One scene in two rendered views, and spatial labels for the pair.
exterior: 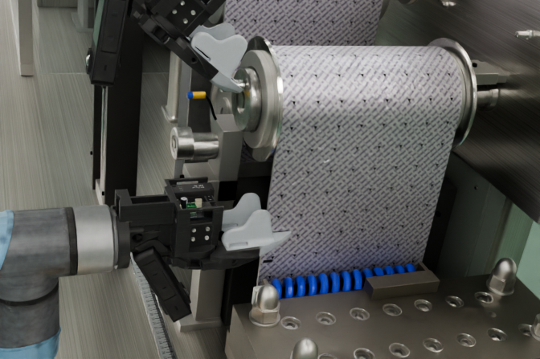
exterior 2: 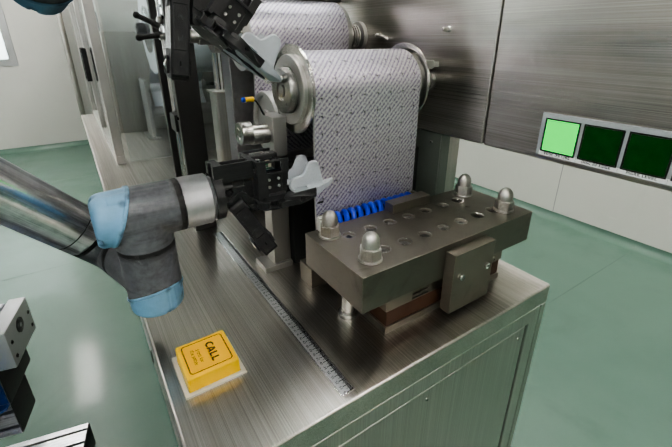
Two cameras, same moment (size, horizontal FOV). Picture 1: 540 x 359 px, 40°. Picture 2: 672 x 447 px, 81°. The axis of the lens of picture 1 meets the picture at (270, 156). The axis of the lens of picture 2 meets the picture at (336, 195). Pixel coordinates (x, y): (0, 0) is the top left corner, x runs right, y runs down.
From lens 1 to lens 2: 0.30 m
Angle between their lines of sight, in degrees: 11
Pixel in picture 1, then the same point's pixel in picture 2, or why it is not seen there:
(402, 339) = (423, 228)
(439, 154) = (412, 113)
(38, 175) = not seen: hidden behind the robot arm
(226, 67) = (269, 59)
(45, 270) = (163, 224)
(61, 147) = not seen: hidden behind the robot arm
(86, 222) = (188, 183)
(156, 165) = not seen: hidden behind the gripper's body
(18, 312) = (146, 264)
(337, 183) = (356, 139)
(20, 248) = (139, 208)
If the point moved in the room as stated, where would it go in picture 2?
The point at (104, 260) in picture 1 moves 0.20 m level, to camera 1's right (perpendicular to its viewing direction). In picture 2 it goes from (208, 210) to (348, 199)
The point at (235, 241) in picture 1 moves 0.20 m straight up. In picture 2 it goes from (299, 186) to (294, 56)
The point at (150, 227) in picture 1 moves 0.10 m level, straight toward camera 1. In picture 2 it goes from (237, 183) to (247, 209)
